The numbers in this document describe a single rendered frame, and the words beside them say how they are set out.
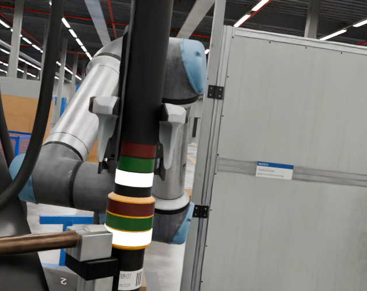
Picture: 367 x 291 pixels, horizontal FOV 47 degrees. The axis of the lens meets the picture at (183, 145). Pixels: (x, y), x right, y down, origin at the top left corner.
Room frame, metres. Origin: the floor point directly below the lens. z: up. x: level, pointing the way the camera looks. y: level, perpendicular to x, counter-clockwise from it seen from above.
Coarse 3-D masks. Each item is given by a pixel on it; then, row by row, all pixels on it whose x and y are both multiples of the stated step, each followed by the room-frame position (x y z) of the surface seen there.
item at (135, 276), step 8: (112, 248) 0.37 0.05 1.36; (144, 248) 0.38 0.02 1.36; (120, 256) 0.37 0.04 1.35; (128, 256) 0.37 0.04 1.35; (136, 256) 0.37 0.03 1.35; (120, 264) 0.37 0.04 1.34; (128, 264) 0.37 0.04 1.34; (136, 264) 0.37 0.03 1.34; (120, 272) 0.37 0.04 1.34; (128, 272) 0.37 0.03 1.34; (136, 272) 0.37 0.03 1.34; (120, 280) 0.37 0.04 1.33; (128, 280) 0.37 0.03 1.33; (136, 280) 0.37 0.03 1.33; (112, 288) 0.37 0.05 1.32; (120, 288) 0.37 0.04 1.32; (128, 288) 0.37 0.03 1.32; (136, 288) 0.38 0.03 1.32
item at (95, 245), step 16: (80, 240) 0.34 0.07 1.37; (96, 240) 0.35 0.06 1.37; (112, 240) 0.36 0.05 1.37; (80, 256) 0.34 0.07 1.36; (96, 256) 0.35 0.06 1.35; (112, 256) 0.36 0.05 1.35; (80, 272) 0.34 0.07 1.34; (96, 272) 0.34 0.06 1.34; (112, 272) 0.35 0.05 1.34; (80, 288) 0.37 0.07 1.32; (96, 288) 0.35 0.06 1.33
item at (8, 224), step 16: (0, 160) 0.38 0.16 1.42; (0, 176) 0.37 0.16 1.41; (0, 192) 0.36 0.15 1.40; (16, 208) 0.36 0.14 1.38; (0, 224) 0.34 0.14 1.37; (16, 224) 0.35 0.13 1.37; (0, 256) 0.32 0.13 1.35; (16, 256) 0.33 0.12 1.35; (32, 256) 0.34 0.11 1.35; (0, 272) 0.32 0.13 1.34; (16, 272) 0.33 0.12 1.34; (32, 272) 0.34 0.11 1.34; (0, 288) 0.31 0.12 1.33; (16, 288) 0.32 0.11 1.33; (32, 288) 0.33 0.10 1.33
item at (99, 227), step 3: (90, 225) 0.36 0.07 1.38; (93, 225) 0.36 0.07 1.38; (96, 225) 0.36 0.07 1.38; (99, 225) 0.36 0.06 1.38; (102, 225) 0.37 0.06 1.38; (84, 228) 0.36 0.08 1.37; (87, 228) 0.36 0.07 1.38; (90, 228) 0.35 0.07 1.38; (93, 228) 0.36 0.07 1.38; (96, 228) 0.36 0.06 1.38; (99, 228) 0.36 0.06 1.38; (102, 228) 0.36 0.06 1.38; (105, 228) 0.36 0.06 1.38; (90, 231) 0.35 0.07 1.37; (93, 231) 0.35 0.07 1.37; (96, 231) 0.36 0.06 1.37
